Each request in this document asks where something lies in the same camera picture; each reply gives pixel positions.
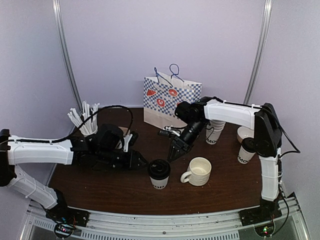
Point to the white ceramic mug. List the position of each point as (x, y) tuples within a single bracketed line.
[(198, 172)]

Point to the brown cardboard cup carrier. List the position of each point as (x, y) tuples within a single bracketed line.
[(124, 131)]

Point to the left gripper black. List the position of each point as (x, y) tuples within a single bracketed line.
[(132, 161)]

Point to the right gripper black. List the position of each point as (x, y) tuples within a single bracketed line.
[(180, 144)]

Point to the left aluminium frame post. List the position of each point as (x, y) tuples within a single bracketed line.
[(65, 52)]

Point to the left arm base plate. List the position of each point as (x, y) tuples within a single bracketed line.
[(70, 216)]

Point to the right aluminium frame post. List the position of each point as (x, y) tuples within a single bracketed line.
[(264, 30)]

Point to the aluminium front rail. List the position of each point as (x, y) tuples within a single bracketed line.
[(223, 225)]

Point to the blue checkered paper bag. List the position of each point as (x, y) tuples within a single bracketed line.
[(161, 96)]

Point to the stack of white paper cups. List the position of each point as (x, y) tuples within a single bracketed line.
[(213, 131)]

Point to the small white ceramic bowl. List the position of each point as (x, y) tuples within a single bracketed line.
[(243, 133)]

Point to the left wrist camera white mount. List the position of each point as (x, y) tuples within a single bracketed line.
[(129, 140)]

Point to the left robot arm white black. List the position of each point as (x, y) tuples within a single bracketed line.
[(108, 144)]

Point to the white paper coffee cup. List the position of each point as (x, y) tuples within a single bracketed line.
[(244, 156)]

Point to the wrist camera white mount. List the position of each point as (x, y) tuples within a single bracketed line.
[(129, 140), (170, 131)]

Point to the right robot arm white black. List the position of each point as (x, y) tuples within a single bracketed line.
[(267, 140)]

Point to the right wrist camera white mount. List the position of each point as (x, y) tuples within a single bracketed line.
[(170, 131)]

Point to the aluminium frame post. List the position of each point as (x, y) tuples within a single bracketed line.
[(65, 52), (264, 30)]

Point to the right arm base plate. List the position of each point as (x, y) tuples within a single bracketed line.
[(256, 215)]

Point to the white cup holding straws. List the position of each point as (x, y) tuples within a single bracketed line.
[(90, 132)]

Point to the black coffee cup lid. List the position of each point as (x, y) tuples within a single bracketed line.
[(248, 144)]

